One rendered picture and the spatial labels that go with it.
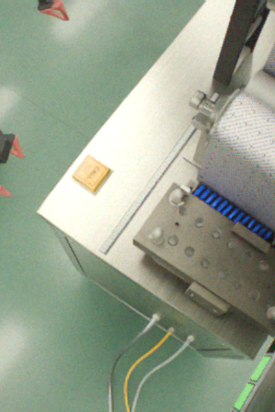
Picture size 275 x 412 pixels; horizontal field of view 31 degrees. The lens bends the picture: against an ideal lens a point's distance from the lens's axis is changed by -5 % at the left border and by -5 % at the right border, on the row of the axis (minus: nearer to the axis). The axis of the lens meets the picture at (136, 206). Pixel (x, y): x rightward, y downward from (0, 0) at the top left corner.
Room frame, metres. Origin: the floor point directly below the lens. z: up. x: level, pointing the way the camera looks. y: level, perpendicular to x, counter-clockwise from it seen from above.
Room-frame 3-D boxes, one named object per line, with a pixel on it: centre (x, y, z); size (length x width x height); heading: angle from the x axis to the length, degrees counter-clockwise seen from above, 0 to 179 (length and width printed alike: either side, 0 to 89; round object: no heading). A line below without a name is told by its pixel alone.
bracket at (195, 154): (0.50, -0.15, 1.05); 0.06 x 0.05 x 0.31; 59
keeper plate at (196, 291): (0.13, -0.17, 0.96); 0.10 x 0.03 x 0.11; 59
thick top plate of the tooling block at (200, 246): (0.22, -0.21, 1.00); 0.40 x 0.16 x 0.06; 59
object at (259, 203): (0.34, -0.23, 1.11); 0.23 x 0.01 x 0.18; 59
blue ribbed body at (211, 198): (0.32, -0.23, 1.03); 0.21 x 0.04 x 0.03; 59
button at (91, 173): (0.44, 0.12, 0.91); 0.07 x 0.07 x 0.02; 59
